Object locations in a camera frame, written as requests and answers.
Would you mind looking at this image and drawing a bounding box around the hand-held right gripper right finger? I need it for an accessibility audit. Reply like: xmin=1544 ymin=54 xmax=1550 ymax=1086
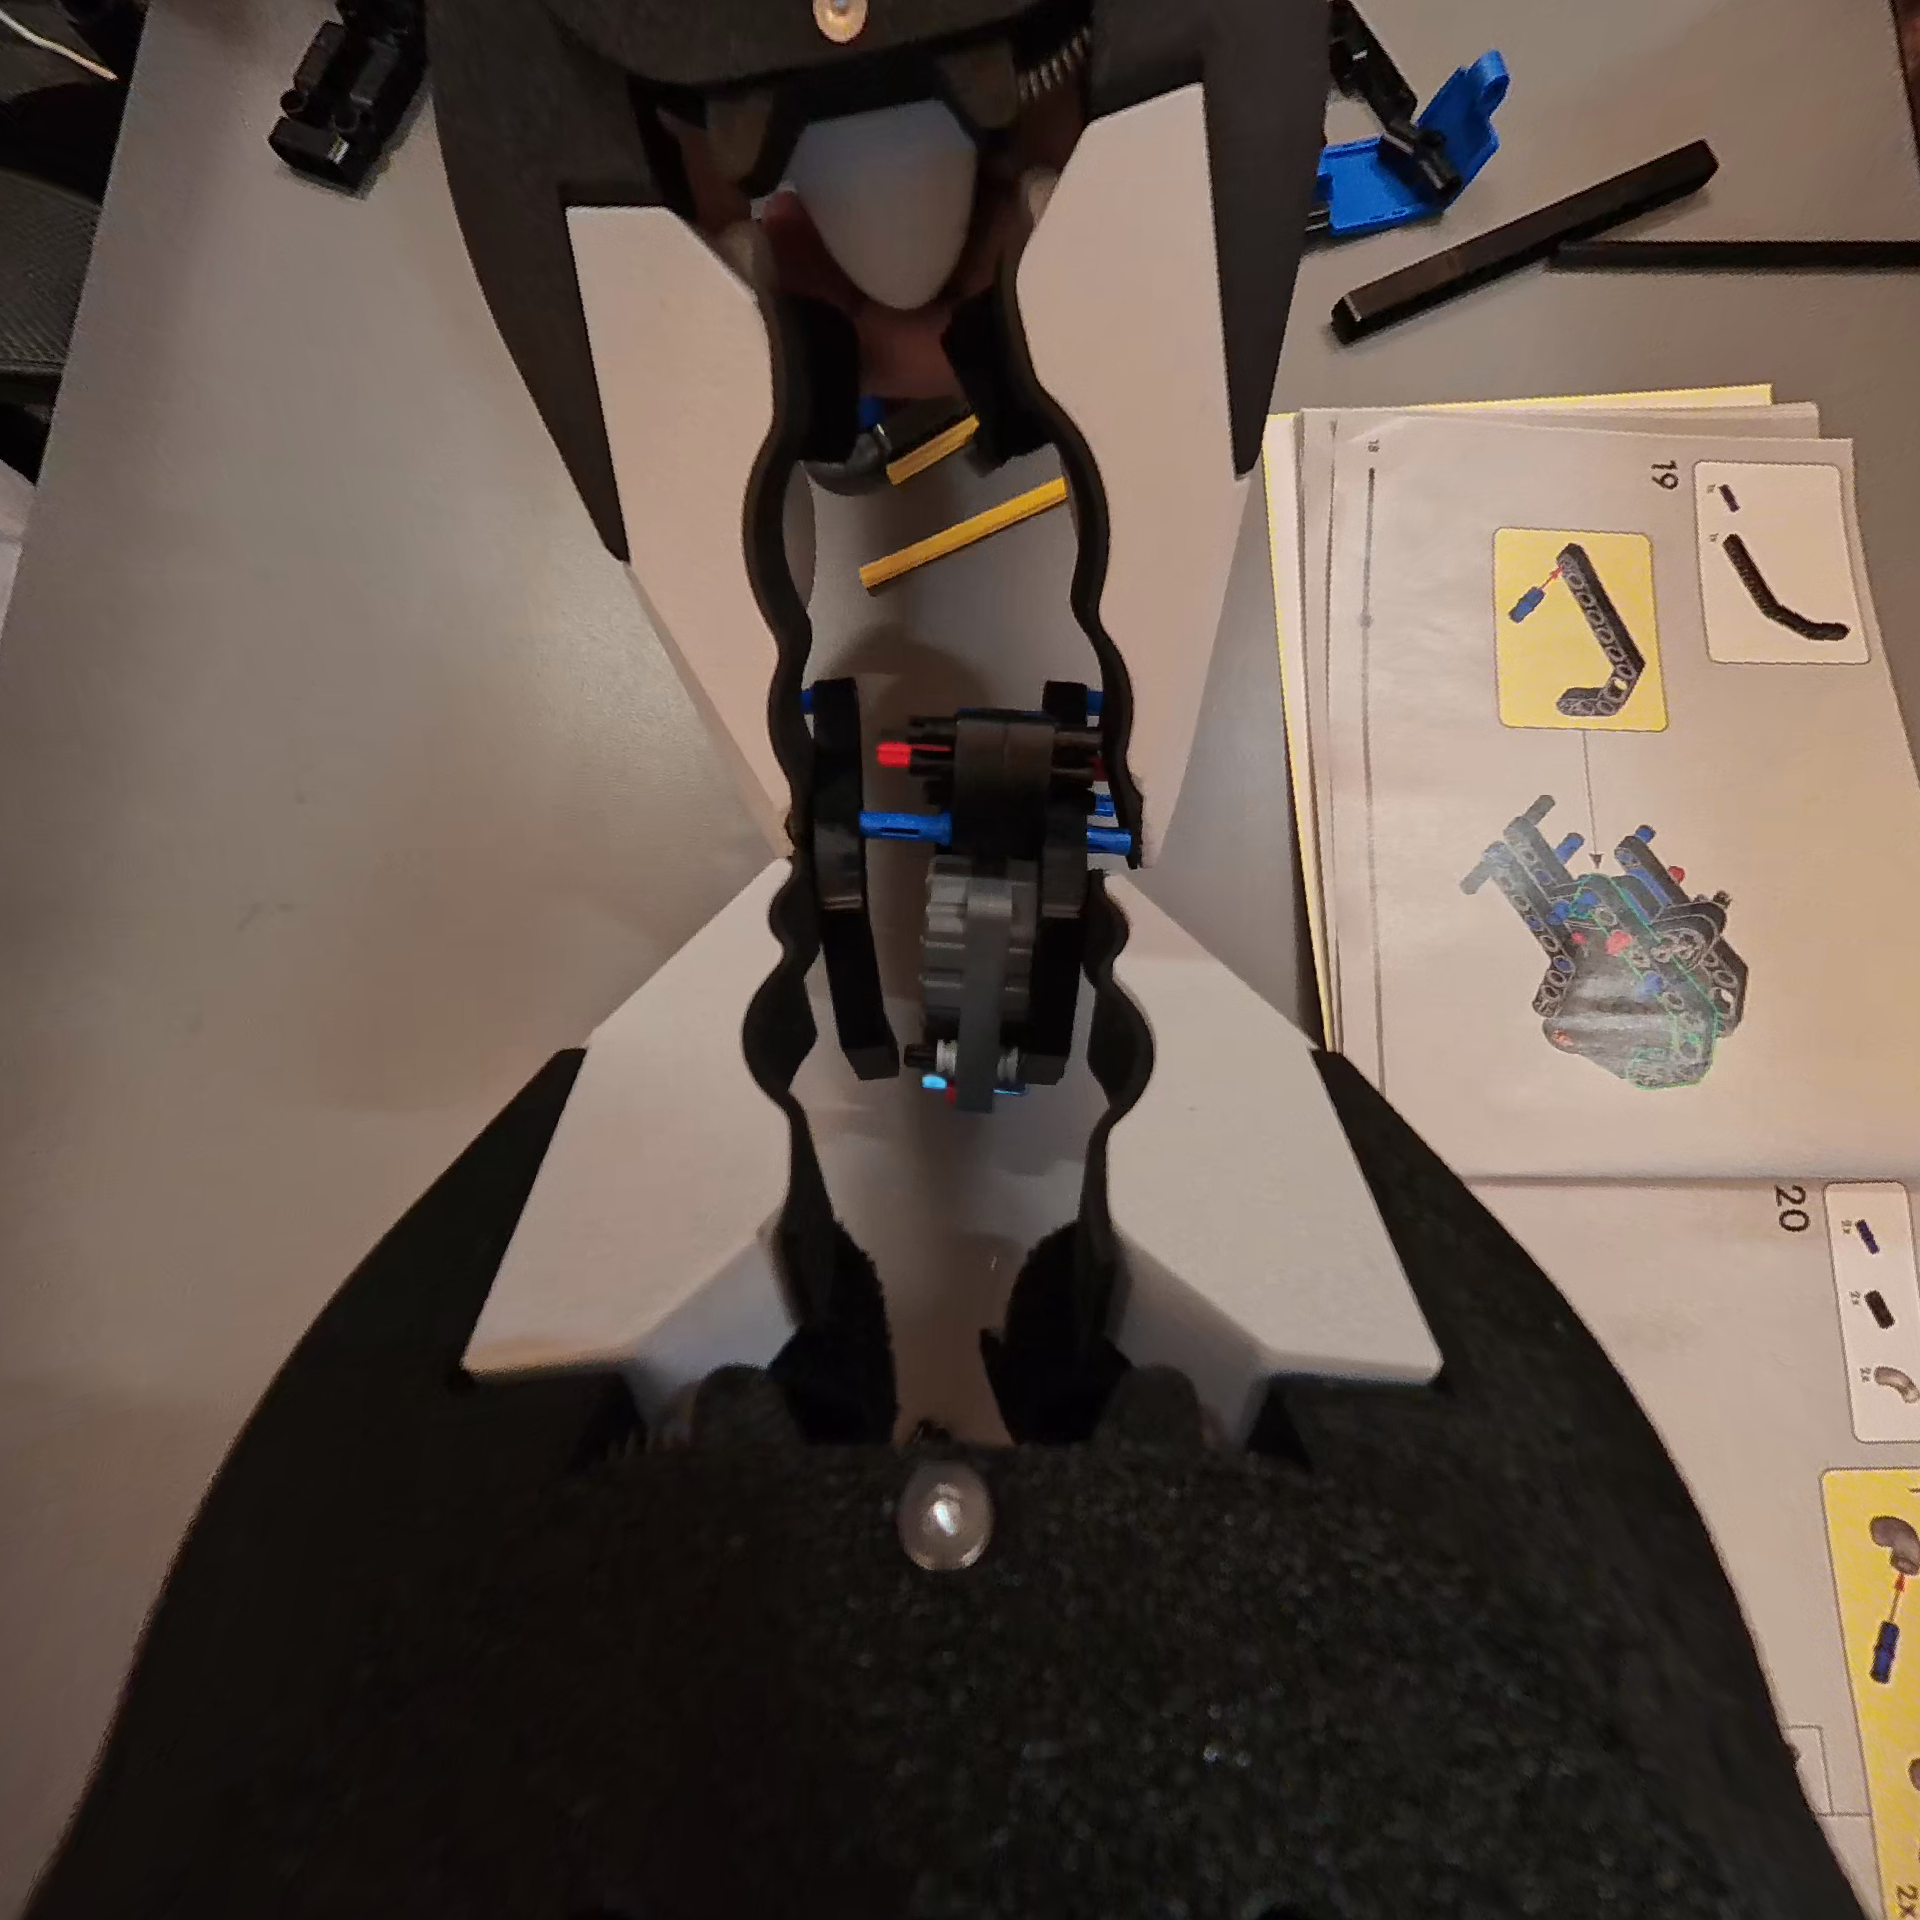
xmin=983 ymin=874 xmax=1450 ymax=1446

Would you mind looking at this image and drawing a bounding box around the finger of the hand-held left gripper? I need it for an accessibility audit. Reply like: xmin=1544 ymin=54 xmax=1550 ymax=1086
xmin=961 ymin=110 xmax=1244 ymax=871
xmin=564 ymin=204 xmax=824 ymax=868

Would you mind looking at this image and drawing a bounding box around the black lego connector block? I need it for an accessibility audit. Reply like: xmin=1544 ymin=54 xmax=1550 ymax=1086
xmin=267 ymin=0 xmax=431 ymax=191

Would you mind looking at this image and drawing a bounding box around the lego motor chassis assembly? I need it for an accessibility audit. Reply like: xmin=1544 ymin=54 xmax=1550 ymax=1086
xmin=804 ymin=674 xmax=1147 ymax=1120

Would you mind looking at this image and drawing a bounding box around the black bent lego beam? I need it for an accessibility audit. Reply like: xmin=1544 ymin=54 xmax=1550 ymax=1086
xmin=807 ymin=674 xmax=907 ymax=1086

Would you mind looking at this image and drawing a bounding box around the person's left hand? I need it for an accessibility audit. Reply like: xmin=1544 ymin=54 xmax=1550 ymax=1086
xmin=764 ymin=191 xmax=980 ymax=413

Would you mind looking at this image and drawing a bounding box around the thin black lego axle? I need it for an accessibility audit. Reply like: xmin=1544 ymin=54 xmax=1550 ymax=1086
xmin=1551 ymin=238 xmax=1920 ymax=277

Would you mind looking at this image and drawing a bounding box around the long black lego beam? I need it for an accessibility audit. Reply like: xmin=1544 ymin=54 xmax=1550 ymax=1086
xmin=1328 ymin=140 xmax=1720 ymax=346

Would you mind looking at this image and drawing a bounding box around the lego instruction booklet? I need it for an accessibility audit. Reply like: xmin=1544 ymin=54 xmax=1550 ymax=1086
xmin=1260 ymin=387 xmax=1920 ymax=1920

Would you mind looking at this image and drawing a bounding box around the long yellow lego axle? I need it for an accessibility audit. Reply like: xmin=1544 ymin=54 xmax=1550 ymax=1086
xmin=858 ymin=477 xmax=1073 ymax=593

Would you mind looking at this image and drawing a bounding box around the blue lego panel piece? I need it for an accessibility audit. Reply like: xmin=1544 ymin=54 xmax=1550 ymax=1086
xmin=1308 ymin=50 xmax=1510 ymax=243

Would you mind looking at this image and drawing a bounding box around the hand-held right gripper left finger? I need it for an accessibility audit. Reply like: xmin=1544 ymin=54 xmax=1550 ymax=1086
xmin=460 ymin=858 xmax=904 ymax=1446

